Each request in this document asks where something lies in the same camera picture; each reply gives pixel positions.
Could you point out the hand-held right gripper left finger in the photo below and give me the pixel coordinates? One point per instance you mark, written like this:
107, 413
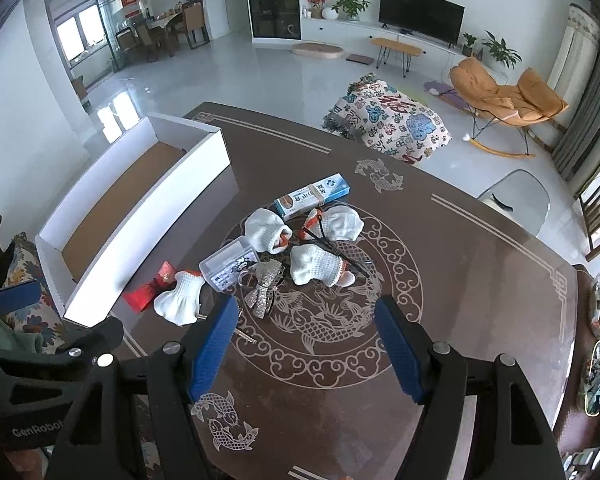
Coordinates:
215, 350

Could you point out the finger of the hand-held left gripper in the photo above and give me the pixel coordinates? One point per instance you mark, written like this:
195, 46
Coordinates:
97, 332
15, 296

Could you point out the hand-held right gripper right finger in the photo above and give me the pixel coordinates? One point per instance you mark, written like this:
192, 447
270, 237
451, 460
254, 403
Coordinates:
397, 355

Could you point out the white glove orange cuff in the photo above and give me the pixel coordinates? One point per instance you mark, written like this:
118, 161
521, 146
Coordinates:
177, 300
342, 225
315, 262
262, 230

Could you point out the rhinestone bow hair clip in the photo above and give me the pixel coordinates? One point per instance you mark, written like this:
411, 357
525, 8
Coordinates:
262, 290

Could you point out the white cardboard box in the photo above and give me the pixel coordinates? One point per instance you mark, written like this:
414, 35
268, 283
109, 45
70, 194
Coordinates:
125, 200

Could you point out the black frame eyeglasses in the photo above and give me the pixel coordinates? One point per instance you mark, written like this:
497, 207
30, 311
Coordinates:
307, 234

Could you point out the small metal hair pin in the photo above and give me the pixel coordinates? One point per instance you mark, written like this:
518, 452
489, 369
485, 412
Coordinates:
245, 336

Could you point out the floral cushion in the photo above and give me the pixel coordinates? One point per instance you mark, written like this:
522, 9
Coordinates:
27, 265

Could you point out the green cloth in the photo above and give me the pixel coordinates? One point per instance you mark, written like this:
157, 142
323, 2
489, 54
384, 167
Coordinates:
10, 337

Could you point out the red pouch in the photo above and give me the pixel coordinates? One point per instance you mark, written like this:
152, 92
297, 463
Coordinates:
145, 295

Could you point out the clear plastic box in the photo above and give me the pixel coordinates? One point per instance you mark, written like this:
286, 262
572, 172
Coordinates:
225, 265

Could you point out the blue white toothpaste box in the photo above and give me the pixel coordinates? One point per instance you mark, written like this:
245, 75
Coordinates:
310, 197

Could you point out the clear plastic chair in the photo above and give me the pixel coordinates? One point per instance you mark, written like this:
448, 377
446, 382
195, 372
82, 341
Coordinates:
520, 200

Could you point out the printed blanket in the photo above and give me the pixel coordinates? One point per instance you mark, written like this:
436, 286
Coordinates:
390, 115

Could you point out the purple floor mat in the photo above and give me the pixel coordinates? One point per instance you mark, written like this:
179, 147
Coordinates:
447, 92

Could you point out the glass sliding door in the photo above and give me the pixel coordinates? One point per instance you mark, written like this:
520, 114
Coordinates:
80, 30

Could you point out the dark dining chair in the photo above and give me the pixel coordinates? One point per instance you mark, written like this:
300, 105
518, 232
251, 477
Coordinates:
130, 42

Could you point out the orange rocking chair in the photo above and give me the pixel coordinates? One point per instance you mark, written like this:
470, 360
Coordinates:
485, 90

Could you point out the small dark floor mat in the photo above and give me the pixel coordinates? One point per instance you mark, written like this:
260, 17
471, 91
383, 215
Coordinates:
359, 58

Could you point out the dining table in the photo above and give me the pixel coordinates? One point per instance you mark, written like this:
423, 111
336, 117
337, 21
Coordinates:
160, 22

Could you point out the wooden bench hairpin legs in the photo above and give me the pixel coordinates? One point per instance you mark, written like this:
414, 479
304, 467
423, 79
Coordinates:
397, 44

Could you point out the grey curtain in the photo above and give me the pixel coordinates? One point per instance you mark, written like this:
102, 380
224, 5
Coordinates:
590, 110

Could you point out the round floor cushion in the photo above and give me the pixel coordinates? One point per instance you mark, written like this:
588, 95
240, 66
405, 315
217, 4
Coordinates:
317, 50

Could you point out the small green potted plant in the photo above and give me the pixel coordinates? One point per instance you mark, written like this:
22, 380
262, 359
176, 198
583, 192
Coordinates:
468, 42

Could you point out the large leaf potted plant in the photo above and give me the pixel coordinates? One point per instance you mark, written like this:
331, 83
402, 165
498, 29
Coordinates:
500, 50

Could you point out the brown dining chair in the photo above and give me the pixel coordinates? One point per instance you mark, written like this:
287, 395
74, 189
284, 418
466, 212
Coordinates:
194, 20

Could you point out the white low television cabinet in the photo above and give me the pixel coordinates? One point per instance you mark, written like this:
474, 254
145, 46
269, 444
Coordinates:
355, 30

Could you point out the flat screen television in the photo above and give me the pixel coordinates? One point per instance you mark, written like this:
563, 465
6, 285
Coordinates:
420, 12

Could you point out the white round vase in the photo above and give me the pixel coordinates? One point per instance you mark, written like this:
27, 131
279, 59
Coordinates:
330, 14

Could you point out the cream curtain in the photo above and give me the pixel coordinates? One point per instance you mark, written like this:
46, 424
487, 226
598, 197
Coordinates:
575, 50

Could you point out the dark glass display cabinet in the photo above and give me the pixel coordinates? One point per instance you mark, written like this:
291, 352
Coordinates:
272, 0

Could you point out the red flower arrangement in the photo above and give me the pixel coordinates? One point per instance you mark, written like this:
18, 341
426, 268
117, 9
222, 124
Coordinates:
316, 0

